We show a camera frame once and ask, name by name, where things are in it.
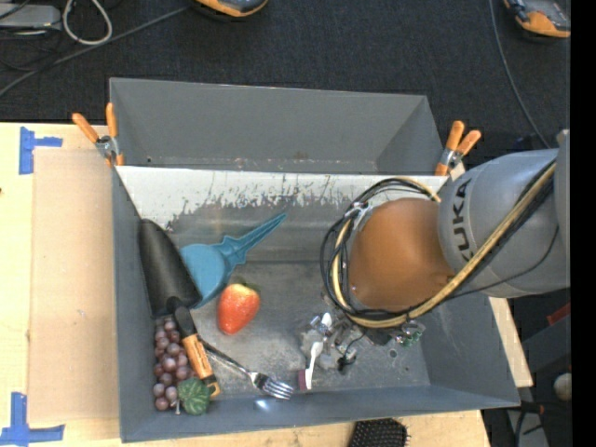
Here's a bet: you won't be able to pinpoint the white stick with red-brown end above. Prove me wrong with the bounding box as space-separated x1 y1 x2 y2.
297 340 324 391

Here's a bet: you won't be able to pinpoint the grey lumpy object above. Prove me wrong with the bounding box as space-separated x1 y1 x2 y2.
299 329 342 372

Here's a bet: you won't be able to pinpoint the red toy strawberry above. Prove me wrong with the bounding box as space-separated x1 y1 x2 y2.
216 280 262 336

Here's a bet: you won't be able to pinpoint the silver metal fork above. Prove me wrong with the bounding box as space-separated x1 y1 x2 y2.
199 340 296 401

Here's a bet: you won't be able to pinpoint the black bristle brush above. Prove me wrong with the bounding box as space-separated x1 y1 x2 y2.
347 417 412 447

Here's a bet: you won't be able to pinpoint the teal plastic funnel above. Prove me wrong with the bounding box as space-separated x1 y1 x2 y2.
179 211 289 310

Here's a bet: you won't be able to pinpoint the purple toy grapes with leaf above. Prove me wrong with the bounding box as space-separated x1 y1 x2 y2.
152 317 213 416

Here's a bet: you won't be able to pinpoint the grey metal bin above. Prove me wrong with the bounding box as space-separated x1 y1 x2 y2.
107 76 522 444

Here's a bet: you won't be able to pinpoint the brown cardboard board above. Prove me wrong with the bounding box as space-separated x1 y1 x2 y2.
25 146 123 432

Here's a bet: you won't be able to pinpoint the black cylinder on white bracket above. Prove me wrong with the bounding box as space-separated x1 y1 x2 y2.
335 345 359 373

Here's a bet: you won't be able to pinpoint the black trowel with orange handle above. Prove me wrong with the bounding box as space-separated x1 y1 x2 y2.
137 218 223 399

